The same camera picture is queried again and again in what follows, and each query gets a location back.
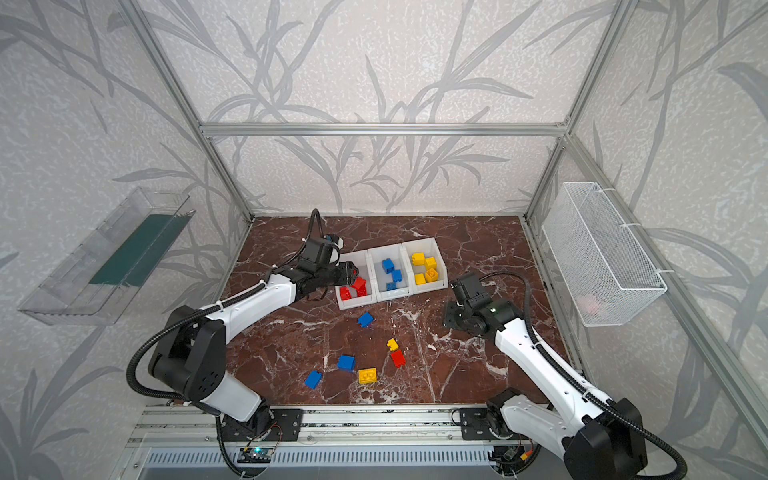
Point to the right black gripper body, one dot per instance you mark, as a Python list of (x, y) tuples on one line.
[(459, 315)]

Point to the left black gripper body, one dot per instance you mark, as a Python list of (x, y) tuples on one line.
[(335, 275)]

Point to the red lego stack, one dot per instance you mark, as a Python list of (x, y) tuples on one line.
[(345, 293)]

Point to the yellow lego front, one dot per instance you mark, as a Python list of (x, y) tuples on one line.
[(367, 376)]

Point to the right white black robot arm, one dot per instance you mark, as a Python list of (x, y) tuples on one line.
[(595, 436)]

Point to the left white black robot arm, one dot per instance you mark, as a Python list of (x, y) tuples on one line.
[(187, 359)]

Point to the right white sorting bin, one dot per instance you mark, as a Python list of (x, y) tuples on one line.
[(429, 247)]

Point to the middle white sorting bin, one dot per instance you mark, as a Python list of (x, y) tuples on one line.
[(391, 276)]

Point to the right controller board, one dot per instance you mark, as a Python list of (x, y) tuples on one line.
[(509, 458)]

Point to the controller board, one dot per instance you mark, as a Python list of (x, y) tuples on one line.
[(255, 455), (509, 458)]

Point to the left controller board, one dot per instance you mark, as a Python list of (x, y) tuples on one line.
[(255, 455)]

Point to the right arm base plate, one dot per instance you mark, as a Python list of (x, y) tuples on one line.
[(475, 425)]

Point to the white wire mesh basket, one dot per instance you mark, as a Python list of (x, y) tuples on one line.
[(608, 274)]

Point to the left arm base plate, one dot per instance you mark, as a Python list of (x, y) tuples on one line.
[(275, 425)]

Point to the clear plastic wall tray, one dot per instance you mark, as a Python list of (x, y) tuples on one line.
[(99, 279)]

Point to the aluminium front rail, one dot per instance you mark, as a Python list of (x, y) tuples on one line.
[(330, 425)]

